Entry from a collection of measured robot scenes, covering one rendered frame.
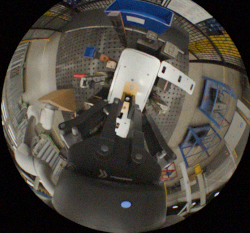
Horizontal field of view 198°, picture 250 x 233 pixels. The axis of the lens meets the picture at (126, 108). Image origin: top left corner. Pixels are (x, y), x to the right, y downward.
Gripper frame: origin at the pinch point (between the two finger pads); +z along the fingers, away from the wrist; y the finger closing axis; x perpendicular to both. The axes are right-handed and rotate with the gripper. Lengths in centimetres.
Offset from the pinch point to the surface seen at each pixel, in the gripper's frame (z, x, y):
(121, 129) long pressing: 28.9, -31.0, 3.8
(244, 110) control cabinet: -4, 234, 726
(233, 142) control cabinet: -27, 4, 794
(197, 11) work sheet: -1, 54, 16
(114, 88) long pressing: 28.7, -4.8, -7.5
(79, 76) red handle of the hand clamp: 14.9, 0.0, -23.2
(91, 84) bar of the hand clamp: 6.9, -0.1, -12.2
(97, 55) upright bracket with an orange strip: 10.2, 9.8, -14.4
